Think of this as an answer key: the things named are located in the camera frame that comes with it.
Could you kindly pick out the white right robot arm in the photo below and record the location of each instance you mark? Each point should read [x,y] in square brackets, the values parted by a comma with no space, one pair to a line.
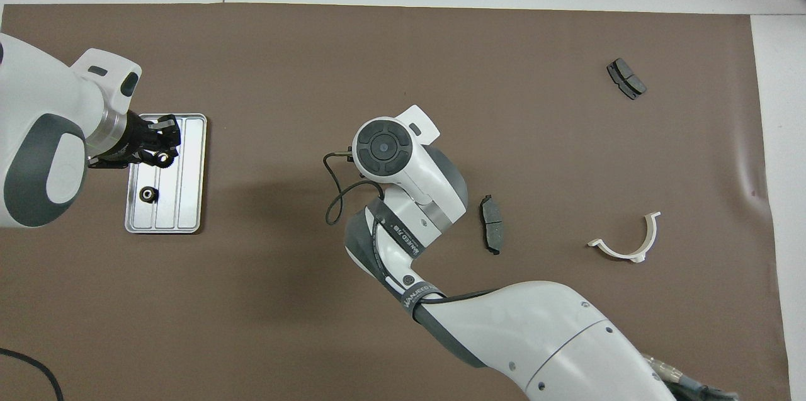
[554,338]

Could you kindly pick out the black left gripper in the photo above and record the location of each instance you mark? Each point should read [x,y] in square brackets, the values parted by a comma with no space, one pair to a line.
[135,140]

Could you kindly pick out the short grey brake pad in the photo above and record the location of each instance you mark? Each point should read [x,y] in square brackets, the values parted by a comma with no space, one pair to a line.
[626,79]

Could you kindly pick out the black bearing gear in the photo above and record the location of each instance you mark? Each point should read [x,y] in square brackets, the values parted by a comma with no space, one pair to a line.
[148,194]
[166,159]

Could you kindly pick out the brown table mat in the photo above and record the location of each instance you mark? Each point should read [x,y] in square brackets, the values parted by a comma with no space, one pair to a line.
[315,325]

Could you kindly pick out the white semicircular plastic clamp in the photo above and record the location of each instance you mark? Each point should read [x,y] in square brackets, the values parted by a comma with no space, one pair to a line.
[620,253]

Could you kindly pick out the silver metal tray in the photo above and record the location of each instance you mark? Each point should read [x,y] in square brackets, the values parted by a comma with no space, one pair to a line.
[189,199]

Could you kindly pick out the long grey brake pad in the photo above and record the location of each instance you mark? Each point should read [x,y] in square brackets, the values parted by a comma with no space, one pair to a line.
[492,225]

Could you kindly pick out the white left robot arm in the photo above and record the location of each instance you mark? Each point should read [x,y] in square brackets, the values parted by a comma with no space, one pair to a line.
[38,99]

